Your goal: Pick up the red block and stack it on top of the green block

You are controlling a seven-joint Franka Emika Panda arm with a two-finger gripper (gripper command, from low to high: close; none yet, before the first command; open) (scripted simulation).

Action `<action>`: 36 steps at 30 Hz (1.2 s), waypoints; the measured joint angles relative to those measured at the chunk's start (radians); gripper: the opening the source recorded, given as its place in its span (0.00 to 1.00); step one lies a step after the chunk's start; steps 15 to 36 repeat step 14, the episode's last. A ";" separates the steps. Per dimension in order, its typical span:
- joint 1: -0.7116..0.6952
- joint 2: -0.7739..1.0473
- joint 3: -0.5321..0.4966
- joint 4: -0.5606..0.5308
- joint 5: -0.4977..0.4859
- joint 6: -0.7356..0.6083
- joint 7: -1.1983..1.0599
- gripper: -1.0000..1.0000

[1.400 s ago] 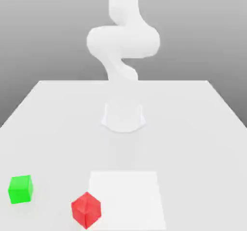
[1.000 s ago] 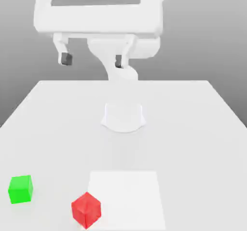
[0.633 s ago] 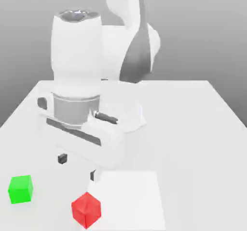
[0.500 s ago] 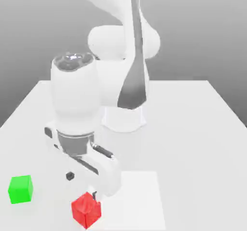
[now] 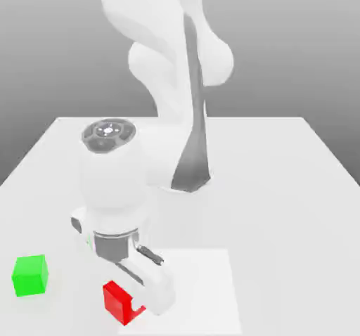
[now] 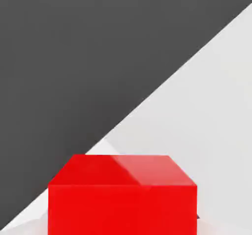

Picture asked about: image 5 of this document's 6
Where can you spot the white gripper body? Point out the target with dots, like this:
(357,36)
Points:
(156,288)

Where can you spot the small green cube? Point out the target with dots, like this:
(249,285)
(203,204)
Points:
(29,276)

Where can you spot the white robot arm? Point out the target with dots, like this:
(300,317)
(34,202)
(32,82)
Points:
(166,69)

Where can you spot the small red cube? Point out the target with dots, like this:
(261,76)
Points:
(116,302)

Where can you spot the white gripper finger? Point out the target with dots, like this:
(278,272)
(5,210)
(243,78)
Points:
(136,304)

